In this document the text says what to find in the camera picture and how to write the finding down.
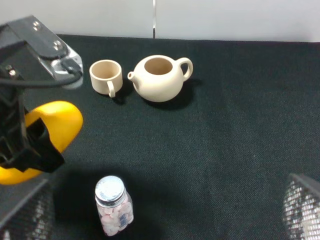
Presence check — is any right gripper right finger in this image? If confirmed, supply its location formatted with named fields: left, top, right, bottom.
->
left=282, top=173, right=320, bottom=240

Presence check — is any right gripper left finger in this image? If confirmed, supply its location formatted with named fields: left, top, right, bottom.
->
left=0, top=178, right=54, bottom=240

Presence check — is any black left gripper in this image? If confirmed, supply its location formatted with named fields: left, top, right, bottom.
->
left=0, top=62, right=65, bottom=174

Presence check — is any yellow mango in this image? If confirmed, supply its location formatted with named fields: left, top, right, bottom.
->
left=0, top=100, right=84, bottom=185

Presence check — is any candy jar with silver lid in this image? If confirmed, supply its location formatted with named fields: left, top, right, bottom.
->
left=94, top=175, right=134, bottom=237

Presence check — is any black table cloth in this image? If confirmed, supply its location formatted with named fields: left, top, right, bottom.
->
left=0, top=34, right=320, bottom=240

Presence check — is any beige cup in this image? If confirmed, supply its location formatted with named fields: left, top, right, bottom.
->
left=89, top=59, right=123, bottom=98

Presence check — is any beige teapot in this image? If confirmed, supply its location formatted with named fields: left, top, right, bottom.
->
left=127, top=55, right=194, bottom=103

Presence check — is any black camera cable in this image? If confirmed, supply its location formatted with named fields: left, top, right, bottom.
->
left=0, top=61, right=83, bottom=89

